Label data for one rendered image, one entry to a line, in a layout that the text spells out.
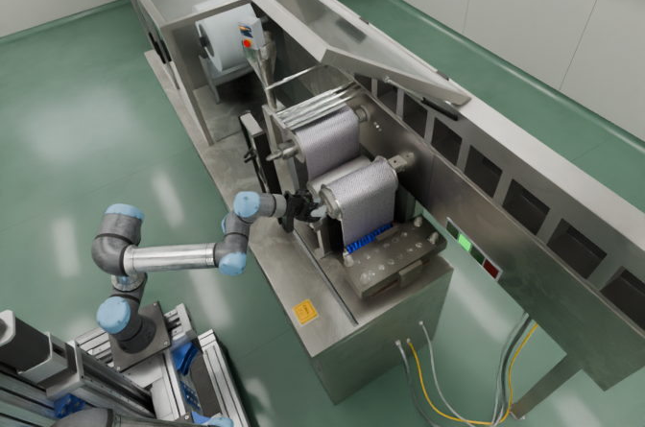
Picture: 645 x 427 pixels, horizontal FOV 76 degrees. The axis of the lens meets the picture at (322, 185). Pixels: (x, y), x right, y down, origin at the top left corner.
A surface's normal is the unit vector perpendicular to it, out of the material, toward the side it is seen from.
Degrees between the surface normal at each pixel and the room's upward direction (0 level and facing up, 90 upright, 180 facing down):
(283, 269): 0
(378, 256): 0
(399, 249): 0
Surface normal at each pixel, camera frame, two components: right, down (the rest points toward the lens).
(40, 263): -0.10, -0.65
